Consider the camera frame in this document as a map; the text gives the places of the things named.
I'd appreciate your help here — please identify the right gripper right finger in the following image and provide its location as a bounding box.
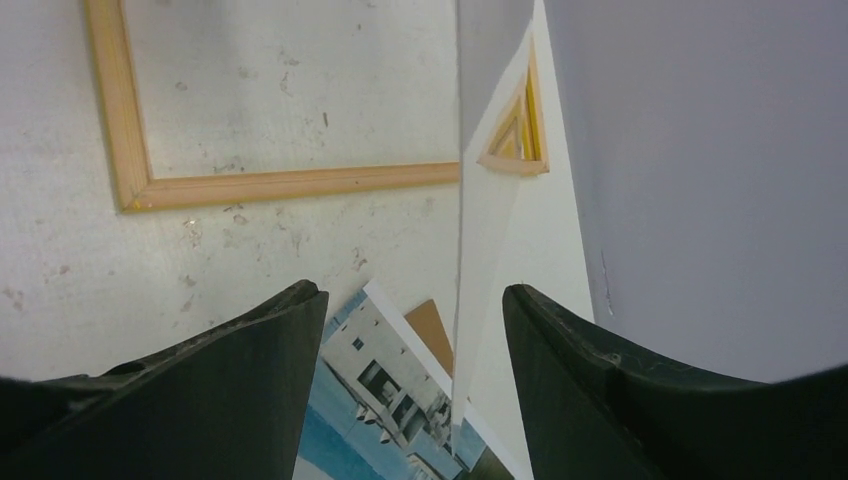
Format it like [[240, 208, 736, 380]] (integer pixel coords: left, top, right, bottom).
[[502, 284, 847, 479]]

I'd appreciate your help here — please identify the brown cardboard backing board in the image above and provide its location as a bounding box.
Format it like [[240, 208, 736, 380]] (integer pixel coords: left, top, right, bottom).
[[405, 299, 454, 378]]

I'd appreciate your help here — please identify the sky and building photo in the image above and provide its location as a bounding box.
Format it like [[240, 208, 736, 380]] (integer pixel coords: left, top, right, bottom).
[[292, 280, 533, 479]]

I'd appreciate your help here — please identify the yellow picture frame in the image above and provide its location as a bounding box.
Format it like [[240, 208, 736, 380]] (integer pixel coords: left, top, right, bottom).
[[82, 1, 461, 214]]

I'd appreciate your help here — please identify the clear acrylic glazing sheet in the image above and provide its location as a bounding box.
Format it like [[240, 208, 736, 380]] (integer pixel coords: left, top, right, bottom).
[[451, 1, 592, 479]]

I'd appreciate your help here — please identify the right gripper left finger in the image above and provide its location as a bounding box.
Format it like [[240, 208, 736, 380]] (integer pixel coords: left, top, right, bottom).
[[1, 280, 329, 479]]

